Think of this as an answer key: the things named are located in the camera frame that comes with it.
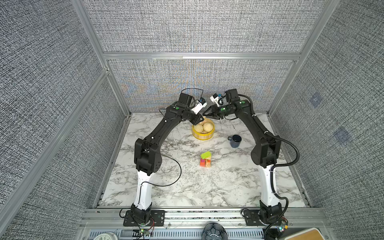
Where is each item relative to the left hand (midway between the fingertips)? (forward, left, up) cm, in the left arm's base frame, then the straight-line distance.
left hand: (201, 117), depth 90 cm
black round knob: (-55, -2, -19) cm, 58 cm away
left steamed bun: (+3, +1, -14) cm, 15 cm away
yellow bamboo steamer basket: (+2, -3, -16) cm, 16 cm away
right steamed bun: (+4, -6, -13) cm, 15 cm away
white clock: (-54, +46, -17) cm, 73 cm away
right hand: (+1, -2, +1) cm, 3 cm away
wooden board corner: (-59, -43, -15) cm, 74 cm away
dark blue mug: (-9, -22, -14) cm, 27 cm away
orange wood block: (-21, 0, -18) cm, 27 cm away
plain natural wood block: (-21, -3, -18) cm, 28 cm away
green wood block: (-19, -2, -12) cm, 23 cm away
